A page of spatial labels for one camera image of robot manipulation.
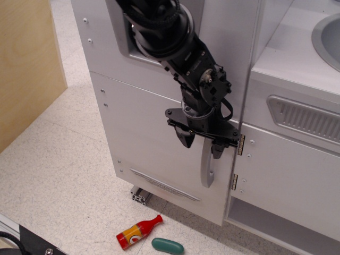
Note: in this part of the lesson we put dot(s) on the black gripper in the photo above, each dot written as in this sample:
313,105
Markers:
213,125

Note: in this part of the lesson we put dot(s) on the silver fridge door handle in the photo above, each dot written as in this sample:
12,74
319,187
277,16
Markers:
206,171

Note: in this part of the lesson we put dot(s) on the white fridge door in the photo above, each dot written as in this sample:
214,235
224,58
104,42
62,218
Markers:
146,151

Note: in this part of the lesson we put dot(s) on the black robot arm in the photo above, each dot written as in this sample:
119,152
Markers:
205,87

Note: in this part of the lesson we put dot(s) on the white toy fridge cabinet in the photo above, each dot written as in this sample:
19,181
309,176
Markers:
228,28

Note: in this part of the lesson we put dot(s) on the upper brass cabinet hinge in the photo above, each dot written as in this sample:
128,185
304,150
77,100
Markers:
241,145

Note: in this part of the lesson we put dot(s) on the brass cabinet hinge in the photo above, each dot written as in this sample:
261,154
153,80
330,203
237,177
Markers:
241,145
234,182

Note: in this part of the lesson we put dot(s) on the lower brass cabinet hinge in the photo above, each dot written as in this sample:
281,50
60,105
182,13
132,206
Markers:
234,182

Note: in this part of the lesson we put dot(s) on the aluminium extrusion foot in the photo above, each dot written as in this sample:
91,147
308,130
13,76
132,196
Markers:
140,195

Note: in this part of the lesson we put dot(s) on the white toy kitchen counter unit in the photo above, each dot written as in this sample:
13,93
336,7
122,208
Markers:
285,64

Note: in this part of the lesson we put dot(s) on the white cabinet door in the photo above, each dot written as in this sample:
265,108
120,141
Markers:
289,179

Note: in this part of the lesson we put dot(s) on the green toy pickle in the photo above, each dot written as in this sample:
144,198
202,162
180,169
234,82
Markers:
168,246

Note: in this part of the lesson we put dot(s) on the red toy sauce bottle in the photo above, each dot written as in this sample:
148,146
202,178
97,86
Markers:
137,232

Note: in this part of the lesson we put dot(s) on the silver ice dispenser recess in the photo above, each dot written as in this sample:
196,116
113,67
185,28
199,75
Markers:
125,40

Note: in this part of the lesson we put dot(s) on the silver vent panel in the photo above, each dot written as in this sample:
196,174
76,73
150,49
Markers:
300,117

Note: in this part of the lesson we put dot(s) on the silver toy sink basin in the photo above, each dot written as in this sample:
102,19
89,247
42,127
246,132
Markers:
325,39

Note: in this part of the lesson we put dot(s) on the wooden panel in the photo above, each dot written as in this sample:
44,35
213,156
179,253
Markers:
32,74

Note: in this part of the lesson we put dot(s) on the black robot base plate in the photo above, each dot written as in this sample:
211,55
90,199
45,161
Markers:
35,244

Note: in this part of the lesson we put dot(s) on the aluminium rail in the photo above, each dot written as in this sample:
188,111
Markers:
9,226

